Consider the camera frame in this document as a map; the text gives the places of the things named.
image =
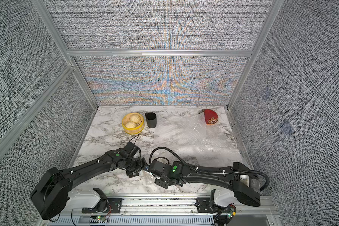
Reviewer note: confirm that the bubble wrap around orange plate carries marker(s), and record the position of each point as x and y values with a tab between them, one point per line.
193	132

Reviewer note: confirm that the right base circuit board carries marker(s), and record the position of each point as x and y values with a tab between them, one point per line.
230	215

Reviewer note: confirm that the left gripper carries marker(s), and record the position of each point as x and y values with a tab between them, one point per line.
141	164

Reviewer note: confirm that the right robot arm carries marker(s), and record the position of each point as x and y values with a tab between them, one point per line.
246	184

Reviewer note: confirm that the bubble dark red plate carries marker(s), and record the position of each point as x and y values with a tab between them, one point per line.
211	159

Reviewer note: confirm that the yellow bamboo steamer basket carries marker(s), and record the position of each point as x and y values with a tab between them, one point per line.
138	129

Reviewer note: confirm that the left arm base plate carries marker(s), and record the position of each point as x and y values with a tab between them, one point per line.
112	205

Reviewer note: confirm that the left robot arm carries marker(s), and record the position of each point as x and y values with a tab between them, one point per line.
50	195

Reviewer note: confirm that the base circuit board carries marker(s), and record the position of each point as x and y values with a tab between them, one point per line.
230	215
101	218

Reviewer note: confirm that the upper steamed bun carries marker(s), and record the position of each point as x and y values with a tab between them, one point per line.
135	118

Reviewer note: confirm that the left base circuit board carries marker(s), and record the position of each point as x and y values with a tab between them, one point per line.
101	218

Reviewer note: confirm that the black cup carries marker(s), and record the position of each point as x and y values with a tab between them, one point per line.
151	119

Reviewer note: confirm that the lower steamed bun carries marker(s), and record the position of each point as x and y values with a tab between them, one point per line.
130	125

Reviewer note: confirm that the aluminium front rail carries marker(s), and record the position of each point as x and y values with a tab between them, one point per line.
151	204

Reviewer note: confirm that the red floral plate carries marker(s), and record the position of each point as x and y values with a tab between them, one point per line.
211	117

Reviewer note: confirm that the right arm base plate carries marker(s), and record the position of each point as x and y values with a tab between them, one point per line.
205	205

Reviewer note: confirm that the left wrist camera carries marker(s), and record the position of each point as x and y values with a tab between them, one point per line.
131	149

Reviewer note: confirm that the steamed bun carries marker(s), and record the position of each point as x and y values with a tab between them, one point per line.
135	118
130	125

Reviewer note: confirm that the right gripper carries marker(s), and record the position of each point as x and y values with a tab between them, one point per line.
164	185

